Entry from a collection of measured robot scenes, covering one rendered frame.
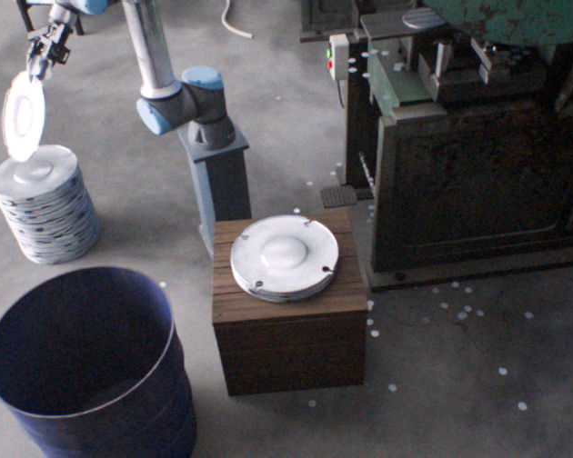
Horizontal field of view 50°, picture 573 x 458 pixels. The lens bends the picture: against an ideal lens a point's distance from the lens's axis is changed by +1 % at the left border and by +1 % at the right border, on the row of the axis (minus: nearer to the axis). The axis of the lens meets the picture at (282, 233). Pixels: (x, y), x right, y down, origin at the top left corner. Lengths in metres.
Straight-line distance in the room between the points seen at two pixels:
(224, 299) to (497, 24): 0.91
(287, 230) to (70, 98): 1.82
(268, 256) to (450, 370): 0.65
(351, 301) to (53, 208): 1.10
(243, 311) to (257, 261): 0.15
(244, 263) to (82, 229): 0.84
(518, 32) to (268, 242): 0.80
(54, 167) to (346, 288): 1.15
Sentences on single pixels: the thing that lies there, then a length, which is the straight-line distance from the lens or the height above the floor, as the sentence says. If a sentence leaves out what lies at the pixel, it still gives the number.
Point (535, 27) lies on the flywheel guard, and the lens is 1.45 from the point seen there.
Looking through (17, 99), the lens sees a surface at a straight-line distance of 2.26.
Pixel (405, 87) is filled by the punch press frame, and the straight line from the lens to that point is 1.83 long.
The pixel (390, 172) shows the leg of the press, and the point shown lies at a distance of 1.81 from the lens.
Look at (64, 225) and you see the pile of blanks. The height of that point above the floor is 0.16.
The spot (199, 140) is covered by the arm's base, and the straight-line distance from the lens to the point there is 1.95.
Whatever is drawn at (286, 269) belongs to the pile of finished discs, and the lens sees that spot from 1.62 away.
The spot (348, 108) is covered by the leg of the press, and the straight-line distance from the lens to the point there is 2.23.
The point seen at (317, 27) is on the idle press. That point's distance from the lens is 3.53.
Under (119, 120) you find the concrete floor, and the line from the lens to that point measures 3.04.
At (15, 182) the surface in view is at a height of 0.31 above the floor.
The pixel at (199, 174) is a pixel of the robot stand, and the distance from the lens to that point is 2.00.
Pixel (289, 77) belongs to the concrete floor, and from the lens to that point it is 3.18.
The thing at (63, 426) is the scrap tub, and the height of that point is 0.44.
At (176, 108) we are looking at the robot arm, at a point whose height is 0.64.
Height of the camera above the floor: 1.58
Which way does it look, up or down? 44 degrees down
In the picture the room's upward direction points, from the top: 5 degrees counter-clockwise
